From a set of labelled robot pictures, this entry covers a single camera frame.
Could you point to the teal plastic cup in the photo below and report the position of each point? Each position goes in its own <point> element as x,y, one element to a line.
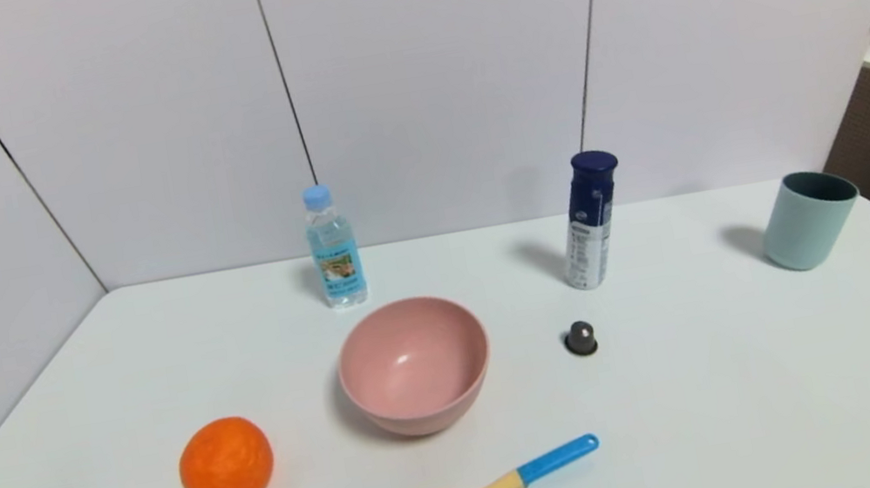
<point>803,226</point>

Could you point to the pink bowl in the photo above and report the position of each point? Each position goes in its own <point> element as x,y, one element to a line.
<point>414,371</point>

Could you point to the clear water bottle blue cap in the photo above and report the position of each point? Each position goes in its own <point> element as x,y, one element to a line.
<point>334,252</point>

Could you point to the navy white spray can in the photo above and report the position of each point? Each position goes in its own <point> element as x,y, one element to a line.
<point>591,227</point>

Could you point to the dark coffee capsule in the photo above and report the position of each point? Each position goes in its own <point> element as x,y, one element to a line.
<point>581,339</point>

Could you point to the orange fruit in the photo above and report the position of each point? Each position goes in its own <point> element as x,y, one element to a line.
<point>225,465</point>

